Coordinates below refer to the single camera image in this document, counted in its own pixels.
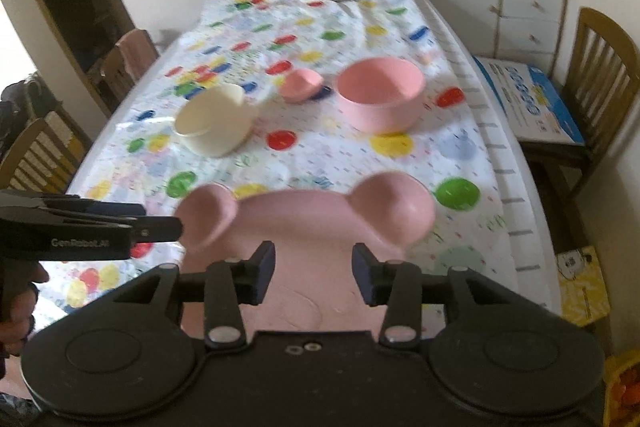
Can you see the pink cloth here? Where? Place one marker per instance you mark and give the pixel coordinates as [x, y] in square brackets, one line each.
[140, 52]

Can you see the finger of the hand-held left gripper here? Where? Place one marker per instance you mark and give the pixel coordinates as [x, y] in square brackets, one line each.
[157, 229]
[110, 208]

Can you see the wooden chair with pink cloth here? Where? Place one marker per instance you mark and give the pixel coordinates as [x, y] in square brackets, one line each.
[112, 77]

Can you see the pink heart-shaped small bowl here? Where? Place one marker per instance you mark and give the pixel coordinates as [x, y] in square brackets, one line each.
[299, 88]

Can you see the person's left hand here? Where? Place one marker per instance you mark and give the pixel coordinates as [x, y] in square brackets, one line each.
[24, 312]

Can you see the wooden slat-back chair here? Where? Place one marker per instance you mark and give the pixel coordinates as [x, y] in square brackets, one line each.
[600, 67]

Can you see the wooden chair with black seat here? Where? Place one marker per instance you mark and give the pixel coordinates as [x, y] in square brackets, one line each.
[35, 162]

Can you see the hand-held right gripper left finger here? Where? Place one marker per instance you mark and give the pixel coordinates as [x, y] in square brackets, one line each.
[264, 272]

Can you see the pink mouse-shaped plate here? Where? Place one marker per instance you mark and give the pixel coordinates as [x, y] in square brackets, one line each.
[310, 227]

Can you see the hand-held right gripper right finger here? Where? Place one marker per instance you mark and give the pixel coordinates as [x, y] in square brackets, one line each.
[362, 274]

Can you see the blue and white flat box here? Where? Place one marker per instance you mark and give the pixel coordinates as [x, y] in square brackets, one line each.
[530, 102]

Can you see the yellow container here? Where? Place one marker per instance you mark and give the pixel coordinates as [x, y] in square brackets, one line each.
[625, 392]

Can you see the yellow cardboard box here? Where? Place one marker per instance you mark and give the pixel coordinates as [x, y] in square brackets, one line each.
[582, 287]

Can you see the cream round bowl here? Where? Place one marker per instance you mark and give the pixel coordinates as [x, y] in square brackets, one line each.
[212, 132]

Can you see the white wooden drawer cabinet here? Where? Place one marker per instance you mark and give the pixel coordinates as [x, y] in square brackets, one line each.
[520, 12]

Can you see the dark cloth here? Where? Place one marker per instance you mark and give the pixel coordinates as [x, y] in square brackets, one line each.
[20, 102]

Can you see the pink round bowl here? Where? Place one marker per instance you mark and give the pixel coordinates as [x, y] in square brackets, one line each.
[380, 107]

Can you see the balloon print tablecloth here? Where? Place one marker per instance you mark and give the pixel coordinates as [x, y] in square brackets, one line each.
[300, 162]

